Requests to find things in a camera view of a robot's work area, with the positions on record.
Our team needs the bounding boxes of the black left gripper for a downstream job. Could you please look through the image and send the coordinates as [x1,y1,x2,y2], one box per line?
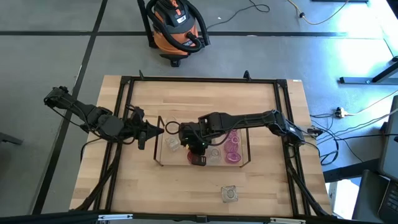
[124,107,165,144]

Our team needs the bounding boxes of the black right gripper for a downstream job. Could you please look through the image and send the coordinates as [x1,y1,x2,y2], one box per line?
[180,112,223,155]

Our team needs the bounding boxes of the clear diamond-cut square vase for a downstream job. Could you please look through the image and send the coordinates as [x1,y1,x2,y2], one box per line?
[164,136,181,153]

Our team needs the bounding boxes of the red ribbed glass bottle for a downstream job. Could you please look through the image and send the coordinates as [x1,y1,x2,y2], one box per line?
[185,150,197,165]

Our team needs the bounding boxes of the clear embossed round glass vase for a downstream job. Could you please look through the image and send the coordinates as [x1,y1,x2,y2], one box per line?
[206,147,223,165]

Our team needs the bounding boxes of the tall pink ribbed glass vase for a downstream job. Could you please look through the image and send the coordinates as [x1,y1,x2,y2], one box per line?
[223,136,241,154]

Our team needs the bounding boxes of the wide pink ribbed glass jar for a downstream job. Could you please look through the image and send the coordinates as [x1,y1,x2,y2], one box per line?
[224,151,243,164]

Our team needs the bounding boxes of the large clear star-cut vase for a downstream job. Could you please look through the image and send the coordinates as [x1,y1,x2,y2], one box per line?
[220,185,239,203]

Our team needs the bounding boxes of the clear glass in tray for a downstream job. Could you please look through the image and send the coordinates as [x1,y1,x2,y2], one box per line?
[164,120,182,136]

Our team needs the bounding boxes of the orange black shop vacuum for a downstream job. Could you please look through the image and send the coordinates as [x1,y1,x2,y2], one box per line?
[145,0,211,68]

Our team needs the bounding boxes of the black overhead rig beam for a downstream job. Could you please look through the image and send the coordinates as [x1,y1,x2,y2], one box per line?
[0,210,398,224]

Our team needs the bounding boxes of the black desk foot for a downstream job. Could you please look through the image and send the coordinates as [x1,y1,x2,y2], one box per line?
[323,158,363,184]
[338,55,398,85]
[0,132,24,146]

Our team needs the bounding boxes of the dark grey box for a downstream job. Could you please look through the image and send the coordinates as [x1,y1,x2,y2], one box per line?
[352,169,389,224]

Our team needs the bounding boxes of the grey equipment cabinet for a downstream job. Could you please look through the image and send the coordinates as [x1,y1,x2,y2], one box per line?
[377,95,398,224]

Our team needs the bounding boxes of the black metal table frame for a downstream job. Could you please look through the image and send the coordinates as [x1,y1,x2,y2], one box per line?
[93,75,312,218]

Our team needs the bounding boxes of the black floor cable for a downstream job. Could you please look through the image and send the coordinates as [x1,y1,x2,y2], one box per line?
[206,0,271,31]

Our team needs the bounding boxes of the black looped cable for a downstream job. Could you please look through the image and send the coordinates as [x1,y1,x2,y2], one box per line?
[319,132,398,166]

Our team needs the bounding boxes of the beige extension cable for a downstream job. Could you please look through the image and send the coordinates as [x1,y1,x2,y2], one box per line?
[286,0,351,26]

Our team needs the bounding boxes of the grey cable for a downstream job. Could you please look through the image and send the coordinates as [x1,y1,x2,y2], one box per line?
[310,108,398,138]

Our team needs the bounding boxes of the beige power cable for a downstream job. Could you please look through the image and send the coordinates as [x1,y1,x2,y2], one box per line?
[345,90,398,116]

